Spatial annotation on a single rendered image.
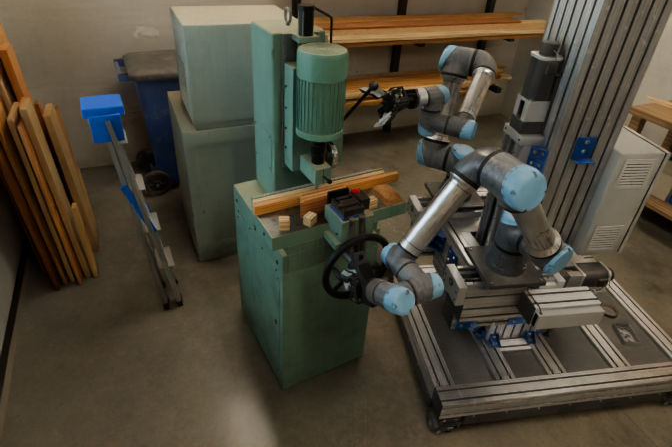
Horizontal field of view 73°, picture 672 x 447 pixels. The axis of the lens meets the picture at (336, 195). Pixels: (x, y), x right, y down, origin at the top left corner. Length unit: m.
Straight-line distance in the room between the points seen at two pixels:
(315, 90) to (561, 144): 0.90
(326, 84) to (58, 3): 2.56
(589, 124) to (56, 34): 3.32
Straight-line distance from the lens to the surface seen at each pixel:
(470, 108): 1.85
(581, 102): 1.77
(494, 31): 4.45
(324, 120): 1.61
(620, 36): 1.75
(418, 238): 1.38
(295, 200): 1.80
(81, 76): 3.91
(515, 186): 1.26
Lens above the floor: 1.91
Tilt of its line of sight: 32 degrees down
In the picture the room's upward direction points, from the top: 4 degrees clockwise
